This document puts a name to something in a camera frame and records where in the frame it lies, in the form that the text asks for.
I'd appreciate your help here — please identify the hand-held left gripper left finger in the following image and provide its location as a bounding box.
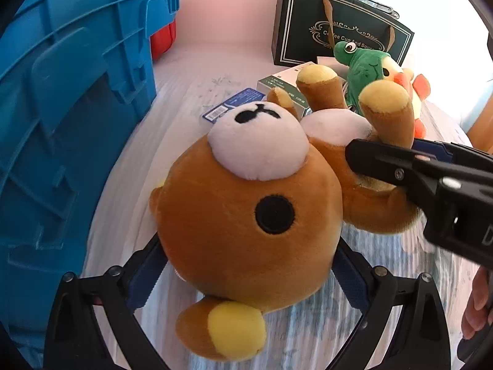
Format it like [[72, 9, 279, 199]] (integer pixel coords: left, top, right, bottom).
[[44, 234, 171, 370]]

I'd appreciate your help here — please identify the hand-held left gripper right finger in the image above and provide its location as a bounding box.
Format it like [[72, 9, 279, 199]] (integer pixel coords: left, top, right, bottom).
[[331, 241, 451, 370]]

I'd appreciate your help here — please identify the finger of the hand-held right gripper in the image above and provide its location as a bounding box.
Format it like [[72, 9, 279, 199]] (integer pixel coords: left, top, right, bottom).
[[345, 139, 463, 209], [414, 138, 493, 171]]

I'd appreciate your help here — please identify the green frog duck plush toy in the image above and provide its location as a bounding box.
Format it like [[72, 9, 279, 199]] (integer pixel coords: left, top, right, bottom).
[[333, 40, 432, 139]]

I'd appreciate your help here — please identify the brown bear plush toy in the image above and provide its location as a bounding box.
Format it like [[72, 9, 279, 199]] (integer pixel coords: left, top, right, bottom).
[[149, 64, 424, 362]]

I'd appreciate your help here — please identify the blue plastic crate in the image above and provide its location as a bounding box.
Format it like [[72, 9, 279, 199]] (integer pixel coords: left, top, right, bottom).
[[0, 0, 181, 355]]

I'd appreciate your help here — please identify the floral cloth covered desktop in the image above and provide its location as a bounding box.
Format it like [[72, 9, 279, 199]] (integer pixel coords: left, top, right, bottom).
[[83, 42, 493, 370]]

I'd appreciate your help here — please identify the person's right hand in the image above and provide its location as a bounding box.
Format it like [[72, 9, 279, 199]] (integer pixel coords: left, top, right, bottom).
[[461, 268, 493, 340]]

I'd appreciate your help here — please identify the green and white carton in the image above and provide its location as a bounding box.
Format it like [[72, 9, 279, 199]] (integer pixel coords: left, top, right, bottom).
[[257, 62, 349, 120]]

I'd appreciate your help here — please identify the metal hair clip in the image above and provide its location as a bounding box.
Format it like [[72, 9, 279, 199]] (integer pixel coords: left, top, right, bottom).
[[354, 0, 401, 18]]

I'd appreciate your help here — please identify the blue flat packet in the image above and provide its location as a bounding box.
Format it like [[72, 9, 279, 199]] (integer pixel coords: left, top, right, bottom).
[[200, 88, 266, 123]]

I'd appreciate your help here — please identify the dark green gift bag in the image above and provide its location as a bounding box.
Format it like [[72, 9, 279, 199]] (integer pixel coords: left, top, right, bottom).
[[271, 0, 416, 68]]

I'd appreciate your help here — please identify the red plastic case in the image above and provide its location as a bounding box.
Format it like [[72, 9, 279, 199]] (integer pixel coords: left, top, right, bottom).
[[150, 21, 177, 61]]

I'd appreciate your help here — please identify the wooden frame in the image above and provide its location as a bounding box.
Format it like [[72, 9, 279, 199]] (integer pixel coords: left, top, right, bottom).
[[466, 104, 493, 151]]

